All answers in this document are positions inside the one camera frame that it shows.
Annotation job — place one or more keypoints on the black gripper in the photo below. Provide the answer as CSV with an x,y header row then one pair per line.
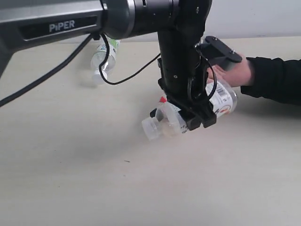
x,y
187,92

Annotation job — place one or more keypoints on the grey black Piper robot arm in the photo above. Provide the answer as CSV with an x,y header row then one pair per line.
x,y
180,24

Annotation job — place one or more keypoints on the person's open bare hand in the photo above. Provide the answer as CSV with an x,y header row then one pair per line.
x,y
240,75

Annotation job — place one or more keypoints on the floral label clear bottle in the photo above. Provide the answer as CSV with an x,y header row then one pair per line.
x,y
168,120

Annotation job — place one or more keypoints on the pink peach drink bottle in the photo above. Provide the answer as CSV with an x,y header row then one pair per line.
x,y
161,101

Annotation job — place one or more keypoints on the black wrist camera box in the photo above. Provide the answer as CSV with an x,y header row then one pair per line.
x,y
218,53

